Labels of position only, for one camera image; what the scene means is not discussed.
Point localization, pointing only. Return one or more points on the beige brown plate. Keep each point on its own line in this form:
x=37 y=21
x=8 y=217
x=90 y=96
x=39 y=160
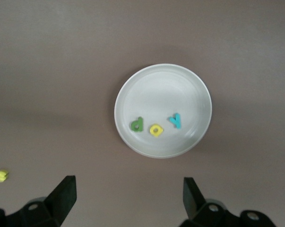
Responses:
x=163 y=94

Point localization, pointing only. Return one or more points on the teal foam letter y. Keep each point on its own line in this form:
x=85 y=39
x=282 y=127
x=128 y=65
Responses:
x=177 y=121

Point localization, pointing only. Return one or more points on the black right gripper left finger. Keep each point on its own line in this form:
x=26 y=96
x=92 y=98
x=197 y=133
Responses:
x=58 y=203

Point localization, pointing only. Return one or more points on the yellow foam letter s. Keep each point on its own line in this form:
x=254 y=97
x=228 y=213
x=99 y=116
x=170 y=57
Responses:
x=1 y=176

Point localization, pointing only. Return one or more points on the green foam letter p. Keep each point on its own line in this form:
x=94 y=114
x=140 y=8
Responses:
x=133 y=126

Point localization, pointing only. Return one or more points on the yellow letter d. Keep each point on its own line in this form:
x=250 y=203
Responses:
x=154 y=133

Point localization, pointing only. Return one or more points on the brown table cover sheet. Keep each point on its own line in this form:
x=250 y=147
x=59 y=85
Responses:
x=38 y=47

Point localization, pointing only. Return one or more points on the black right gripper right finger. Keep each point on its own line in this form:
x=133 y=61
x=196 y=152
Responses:
x=196 y=203

